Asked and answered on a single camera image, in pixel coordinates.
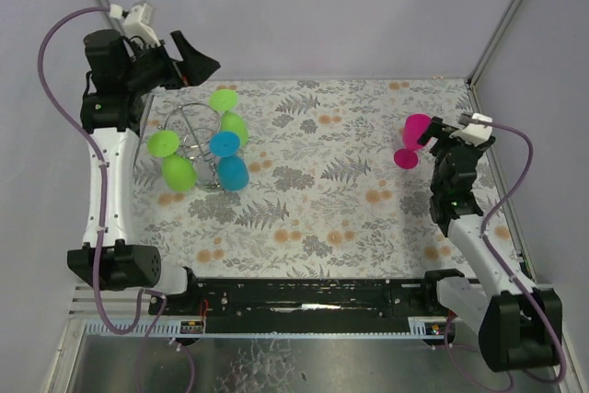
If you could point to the blue wine glass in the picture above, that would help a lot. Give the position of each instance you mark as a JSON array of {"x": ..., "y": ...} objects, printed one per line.
[{"x": 232, "y": 172}]

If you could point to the chrome wine glass rack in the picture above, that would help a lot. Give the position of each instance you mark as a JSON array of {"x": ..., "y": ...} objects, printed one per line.
[{"x": 196, "y": 123}]

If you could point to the floral tablecloth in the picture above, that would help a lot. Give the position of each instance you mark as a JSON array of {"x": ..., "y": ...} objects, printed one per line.
[{"x": 325, "y": 197}]

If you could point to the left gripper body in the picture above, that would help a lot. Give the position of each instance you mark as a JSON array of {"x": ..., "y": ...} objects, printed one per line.
[{"x": 170, "y": 67}]

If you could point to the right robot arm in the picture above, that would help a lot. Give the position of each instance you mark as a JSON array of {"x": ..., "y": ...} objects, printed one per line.
[{"x": 516, "y": 321}]

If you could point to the right aluminium frame post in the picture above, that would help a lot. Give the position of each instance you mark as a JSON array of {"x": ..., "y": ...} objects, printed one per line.
[{"x": 493, "y": 43}]

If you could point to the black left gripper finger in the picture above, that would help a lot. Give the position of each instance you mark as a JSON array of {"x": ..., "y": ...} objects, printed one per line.
[
  {"x": 194, "y": 67},
  {"x": 173, "y": 78}
]

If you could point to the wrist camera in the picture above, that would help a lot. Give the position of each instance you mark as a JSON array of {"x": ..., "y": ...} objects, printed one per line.
[
  {"x": 475, "y": 129},
  {"x": 136, "y": 22}
]

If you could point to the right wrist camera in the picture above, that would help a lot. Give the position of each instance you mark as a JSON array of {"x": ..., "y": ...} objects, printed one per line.
[{"x": 475, "y": 129}]

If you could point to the white cable duct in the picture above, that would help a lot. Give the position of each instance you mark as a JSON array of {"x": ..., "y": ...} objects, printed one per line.
[{"x": 294, "y": 324}]

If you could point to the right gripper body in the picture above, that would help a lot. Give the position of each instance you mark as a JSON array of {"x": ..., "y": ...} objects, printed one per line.
[{"x": 442, "y": 136}]

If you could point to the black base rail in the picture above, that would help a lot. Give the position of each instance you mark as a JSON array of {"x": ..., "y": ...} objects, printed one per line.
[{"x": 348, "y": 298}]

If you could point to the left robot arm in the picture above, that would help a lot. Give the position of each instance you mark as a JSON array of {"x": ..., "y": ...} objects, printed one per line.
[{"x": 121, "y": 72}]

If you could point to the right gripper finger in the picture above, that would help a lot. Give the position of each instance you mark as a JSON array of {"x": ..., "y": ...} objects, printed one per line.
[
  {"x": 443, "y": 143},
  {"x": 434, "y": 129}
]

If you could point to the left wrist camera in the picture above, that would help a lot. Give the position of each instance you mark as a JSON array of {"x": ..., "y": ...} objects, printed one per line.
[{"x": 136, "y": 22}]

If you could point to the green wine glass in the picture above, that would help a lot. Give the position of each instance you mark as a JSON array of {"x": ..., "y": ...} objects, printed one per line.
[
  {"x": 223, "y": 101},
  {"x": 177, "y": 171}
]

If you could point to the pink wine glass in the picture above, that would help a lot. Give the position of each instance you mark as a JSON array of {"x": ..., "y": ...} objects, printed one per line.
[{"x": 415, "y": 125}]

